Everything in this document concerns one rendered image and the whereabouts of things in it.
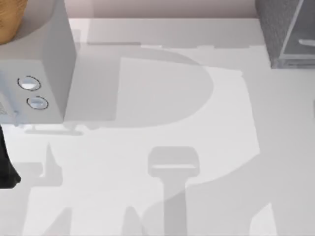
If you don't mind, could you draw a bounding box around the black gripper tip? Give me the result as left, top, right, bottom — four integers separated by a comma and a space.
0, 124, 21, 190

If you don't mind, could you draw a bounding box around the pale microwave oven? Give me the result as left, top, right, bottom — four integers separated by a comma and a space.
0, 0, 77, 126

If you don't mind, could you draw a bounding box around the grey cabinet with dark inside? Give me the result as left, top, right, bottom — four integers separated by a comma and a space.
255, 0, 315, 70

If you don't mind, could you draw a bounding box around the large microwave knob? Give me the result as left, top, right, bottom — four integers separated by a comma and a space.
17, 75, 42, 91

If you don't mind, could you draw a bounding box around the small microwave knob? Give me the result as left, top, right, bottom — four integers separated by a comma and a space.
26, 96, 49, 110

